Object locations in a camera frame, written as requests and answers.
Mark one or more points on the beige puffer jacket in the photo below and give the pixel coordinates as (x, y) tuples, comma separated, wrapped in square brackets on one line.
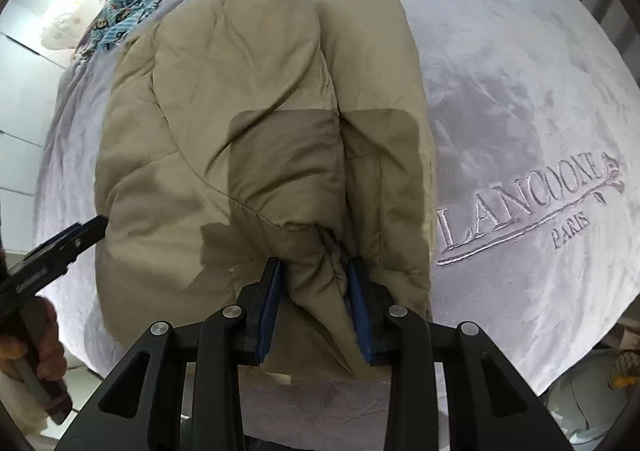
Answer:
[(250, 131)]

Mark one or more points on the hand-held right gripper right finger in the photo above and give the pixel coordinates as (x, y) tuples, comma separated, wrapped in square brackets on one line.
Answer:
[(357, 311)]

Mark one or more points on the blue cartoon print cloth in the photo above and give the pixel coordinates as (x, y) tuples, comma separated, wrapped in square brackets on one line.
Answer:
[(120, 6)]

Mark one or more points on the white round container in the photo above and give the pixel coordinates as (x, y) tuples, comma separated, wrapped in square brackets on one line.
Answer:
[(580, 406)]

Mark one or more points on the white plush toy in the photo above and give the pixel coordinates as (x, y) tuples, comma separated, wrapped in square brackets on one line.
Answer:
[(60, 26)]

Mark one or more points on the lavender embroidered blanket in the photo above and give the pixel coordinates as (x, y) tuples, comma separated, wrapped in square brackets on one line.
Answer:
[(500, 106)]

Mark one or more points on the yellow and black object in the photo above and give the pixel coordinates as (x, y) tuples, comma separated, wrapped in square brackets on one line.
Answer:
[(622, 366)]

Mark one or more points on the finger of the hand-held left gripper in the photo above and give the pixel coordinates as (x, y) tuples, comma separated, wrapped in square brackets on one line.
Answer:
[(75, 237)]

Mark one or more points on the person's left hand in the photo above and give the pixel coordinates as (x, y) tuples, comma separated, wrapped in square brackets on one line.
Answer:
[(47, 341)]

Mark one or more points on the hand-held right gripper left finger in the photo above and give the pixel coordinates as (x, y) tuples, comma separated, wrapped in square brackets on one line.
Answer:
[(272, 311)]

